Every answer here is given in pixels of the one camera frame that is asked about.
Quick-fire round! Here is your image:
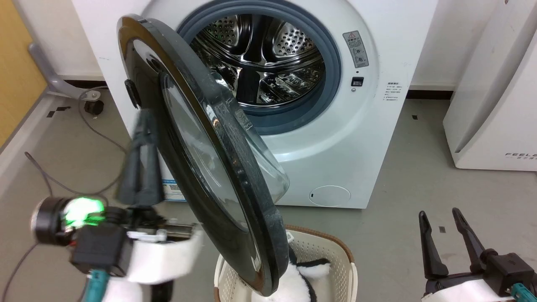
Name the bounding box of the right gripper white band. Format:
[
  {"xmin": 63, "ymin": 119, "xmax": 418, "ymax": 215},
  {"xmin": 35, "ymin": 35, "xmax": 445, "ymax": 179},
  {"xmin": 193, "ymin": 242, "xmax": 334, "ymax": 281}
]
[{"xmin": 418, "ymin": 207, "xmax": 516, "ymax": 302}]

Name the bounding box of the grey drain hose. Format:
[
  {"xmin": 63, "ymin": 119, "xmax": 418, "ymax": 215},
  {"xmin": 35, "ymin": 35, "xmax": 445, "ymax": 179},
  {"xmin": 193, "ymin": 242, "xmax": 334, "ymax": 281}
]
[{"xmin": 29, "ymin": 42, "xmax": 108, "ymax": 100}]

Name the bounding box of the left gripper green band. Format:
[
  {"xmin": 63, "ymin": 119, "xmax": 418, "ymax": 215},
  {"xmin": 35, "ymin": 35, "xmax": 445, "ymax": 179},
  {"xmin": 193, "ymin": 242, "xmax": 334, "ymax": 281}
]
[{"xmin": 31, "ymin": 109, "xmax": 204, "ymax": 286}]

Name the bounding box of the blue white energy label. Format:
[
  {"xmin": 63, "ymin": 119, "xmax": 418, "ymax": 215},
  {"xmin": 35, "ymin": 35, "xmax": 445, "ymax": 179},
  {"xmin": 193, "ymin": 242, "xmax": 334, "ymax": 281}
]
[{"xmin": 161, "ymin": 178, "xmax": 188, "ymax": 202}]

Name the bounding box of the black round glass washer door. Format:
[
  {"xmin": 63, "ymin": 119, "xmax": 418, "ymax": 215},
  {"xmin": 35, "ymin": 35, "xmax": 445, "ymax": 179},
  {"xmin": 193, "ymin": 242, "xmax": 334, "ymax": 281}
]
[{"xmin": 116, "ymin": 15, "xmax": 290, "ymax": 297}]

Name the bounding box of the yellow wooden panel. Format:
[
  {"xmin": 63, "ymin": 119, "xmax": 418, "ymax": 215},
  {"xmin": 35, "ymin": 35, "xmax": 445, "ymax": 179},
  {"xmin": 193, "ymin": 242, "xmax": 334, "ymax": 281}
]
[{"xmin": 0, "ymin": 0, "xmax": 48, "ymax": 148}]

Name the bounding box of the steel perforated washer drum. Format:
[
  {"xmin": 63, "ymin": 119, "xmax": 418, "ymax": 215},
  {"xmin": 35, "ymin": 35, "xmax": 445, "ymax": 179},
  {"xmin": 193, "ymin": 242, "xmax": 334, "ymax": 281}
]
[{"xmin": 191, "ymin": 15, "xmax": 326, "ymax": 106}]

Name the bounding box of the teal left arm cable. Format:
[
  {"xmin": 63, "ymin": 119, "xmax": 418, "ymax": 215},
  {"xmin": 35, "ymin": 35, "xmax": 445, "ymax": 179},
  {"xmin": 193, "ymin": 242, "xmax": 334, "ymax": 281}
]
[{"xmin": 82, "ymin": 270, "xmax": 110, "ymax": 302}]

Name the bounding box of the cream plastic laundry basket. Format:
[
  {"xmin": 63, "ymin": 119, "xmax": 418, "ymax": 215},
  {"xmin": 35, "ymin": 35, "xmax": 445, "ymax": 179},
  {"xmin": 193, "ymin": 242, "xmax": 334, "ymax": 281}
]
[{"xmin": 213, "ymin": 225, "xmax": 358, "ymax": 302}]

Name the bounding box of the white front-load washing machine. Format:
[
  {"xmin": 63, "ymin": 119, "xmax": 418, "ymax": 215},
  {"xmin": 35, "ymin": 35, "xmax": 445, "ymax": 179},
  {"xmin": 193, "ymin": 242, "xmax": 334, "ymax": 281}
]
[{"xmin": 71, "ymin": 0, "xmax": 439, "ymax": 209}]

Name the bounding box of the round white filter cover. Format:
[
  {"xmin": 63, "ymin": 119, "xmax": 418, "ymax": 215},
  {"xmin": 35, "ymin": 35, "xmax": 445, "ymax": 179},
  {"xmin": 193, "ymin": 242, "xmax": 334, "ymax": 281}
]
[{"xmin": 309, "ymin": 185, "xmax": 351, "ymax": 207}]

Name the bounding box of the white air purifier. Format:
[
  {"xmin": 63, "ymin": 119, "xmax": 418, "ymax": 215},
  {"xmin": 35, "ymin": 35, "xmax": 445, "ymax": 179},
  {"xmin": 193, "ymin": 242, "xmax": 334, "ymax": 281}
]
[{"xmin": 443, "ymin": 0, "xmax": 537, "ymax": 172}]

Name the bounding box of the grey rubber door gasket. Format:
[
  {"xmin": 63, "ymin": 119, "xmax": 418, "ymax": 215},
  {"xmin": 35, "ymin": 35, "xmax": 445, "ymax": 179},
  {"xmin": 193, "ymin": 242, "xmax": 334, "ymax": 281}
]
[{"xmin": 176, "ymin": 0, "xmax": 342, "ymax": 135}]

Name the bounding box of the black and white plush toy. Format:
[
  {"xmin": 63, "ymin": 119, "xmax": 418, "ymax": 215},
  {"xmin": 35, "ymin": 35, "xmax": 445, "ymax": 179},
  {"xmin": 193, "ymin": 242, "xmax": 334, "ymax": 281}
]
[{"xmin": 251, "ymin": 247, "xmax": 332, "ymax": 302}]

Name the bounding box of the thin grey floor cable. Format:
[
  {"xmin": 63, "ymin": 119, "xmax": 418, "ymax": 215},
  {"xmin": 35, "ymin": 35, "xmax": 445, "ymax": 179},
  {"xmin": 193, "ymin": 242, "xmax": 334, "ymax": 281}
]
[{"xmin": 77, "ymin": 86, "xmax": 128, "ymax": 196}]

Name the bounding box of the small printed text label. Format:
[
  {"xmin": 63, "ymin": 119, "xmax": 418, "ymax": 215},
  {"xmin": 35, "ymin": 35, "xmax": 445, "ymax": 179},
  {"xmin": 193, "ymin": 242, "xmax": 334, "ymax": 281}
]
[{"xmin": 383, "ymin": 82, "xmax": 404, "ymax": 103}]

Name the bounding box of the thin dark floor cable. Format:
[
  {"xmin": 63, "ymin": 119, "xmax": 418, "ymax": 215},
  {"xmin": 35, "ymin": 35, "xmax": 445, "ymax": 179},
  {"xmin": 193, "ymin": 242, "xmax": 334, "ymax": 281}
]
[{"xmin": 0, "ymin": 151, "xmax": 56, "ymax": 302}]

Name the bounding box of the grey warning sticker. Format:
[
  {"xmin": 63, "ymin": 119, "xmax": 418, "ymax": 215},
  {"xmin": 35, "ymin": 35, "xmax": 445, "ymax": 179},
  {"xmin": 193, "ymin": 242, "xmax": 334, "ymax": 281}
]
[{"xmin": 343, "ymin": 30, "xmax": 370, "ymax": 69}]

